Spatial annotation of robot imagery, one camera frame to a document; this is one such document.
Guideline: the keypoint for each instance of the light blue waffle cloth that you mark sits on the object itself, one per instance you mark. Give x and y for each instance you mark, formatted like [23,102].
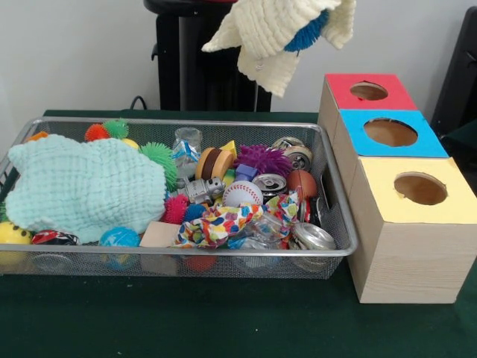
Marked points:
[82,186]

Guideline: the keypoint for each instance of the purple spiky ball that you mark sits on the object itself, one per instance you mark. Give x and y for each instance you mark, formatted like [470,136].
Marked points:
[264,160]

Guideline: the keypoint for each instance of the colourful spotted cloth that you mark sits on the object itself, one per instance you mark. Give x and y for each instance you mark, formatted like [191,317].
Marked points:
[216,223]

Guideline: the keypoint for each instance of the beige foam block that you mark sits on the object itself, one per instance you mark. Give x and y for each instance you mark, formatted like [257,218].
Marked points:
[156,235]

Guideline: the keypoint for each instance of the dark green table cloth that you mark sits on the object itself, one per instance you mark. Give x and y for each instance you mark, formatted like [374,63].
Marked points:
[186,317]

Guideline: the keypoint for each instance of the blue spiky ball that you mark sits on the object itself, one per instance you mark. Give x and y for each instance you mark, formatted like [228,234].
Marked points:
[305,35]

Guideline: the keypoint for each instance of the blue globe ball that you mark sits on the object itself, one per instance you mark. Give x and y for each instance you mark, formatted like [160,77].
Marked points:
[119,238]

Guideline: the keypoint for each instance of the silver toy robot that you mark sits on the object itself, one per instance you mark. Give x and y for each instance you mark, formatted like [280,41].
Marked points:
[203,189]

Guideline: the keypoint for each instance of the black furniture frame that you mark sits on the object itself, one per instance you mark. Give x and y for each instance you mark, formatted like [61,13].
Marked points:
[458,74]

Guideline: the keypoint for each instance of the cream waffle cloth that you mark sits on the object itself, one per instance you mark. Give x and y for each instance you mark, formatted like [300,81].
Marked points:
[268,33]

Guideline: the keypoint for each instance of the brown ball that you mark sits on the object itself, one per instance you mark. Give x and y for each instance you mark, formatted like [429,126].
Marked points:
[302,182]

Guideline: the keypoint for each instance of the toy burger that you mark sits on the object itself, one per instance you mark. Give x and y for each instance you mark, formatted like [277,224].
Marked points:
[214,162]

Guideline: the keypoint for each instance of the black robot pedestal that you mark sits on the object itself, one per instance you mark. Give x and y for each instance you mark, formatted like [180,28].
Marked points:
[186,74]

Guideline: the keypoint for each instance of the yellow ball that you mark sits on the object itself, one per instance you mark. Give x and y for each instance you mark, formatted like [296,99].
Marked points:
[13,234]

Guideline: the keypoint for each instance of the wooden box with three holes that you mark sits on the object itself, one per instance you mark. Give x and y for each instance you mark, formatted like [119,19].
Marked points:
[410,261]

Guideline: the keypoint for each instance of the clear mesh bin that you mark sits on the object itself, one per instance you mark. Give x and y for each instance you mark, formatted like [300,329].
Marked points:
[261,266]

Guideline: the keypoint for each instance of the white baseball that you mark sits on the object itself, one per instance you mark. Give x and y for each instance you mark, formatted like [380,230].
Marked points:
[242,194]

